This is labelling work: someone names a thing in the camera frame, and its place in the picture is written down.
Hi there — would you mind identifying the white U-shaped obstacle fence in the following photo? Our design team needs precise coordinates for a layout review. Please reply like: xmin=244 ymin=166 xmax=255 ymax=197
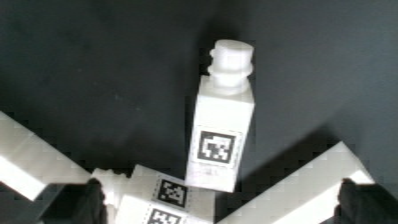
xmin=92 ymin=165 xmax=214 ymax=224

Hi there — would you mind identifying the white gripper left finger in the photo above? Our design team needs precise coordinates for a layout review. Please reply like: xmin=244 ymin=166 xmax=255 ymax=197
xmin=0 ymin=112 xmax=90 ymax=201

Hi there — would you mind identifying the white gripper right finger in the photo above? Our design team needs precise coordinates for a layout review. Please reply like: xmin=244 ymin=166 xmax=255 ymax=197
xmin=216 ymin=142 xmax=374 ymax=224

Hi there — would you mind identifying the white table leg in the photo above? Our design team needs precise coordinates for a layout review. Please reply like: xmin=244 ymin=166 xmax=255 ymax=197
xmin=184 ymin=39 xmax=253 ymax=192

